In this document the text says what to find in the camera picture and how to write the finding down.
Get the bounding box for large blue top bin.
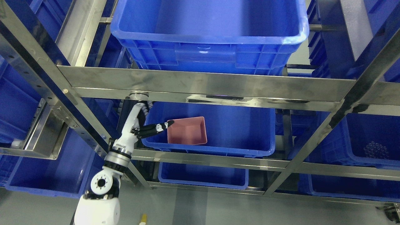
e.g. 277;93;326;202
110;0;310;76

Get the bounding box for pink plastic storage box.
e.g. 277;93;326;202
167;116;208;145

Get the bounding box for blue right shelf bin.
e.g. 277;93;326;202
298;111;400;202

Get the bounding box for blue middle shelf bin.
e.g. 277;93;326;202
142;102;276;158

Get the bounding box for blue bottom shelf bin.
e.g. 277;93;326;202
158;162;249;190

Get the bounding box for blue shelf bin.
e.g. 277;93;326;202
298;111;400;202
158;162;249;190
142;102;276;158

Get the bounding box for blue left lower bin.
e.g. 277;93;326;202
0;58;103;198

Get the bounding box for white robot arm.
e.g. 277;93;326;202
74;148;132;225

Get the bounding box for stainless steel shelf rack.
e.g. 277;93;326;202
1;0;399;197

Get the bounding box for yellow floor object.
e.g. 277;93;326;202
139;213;148;225

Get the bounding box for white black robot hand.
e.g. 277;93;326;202
109;101;175;156

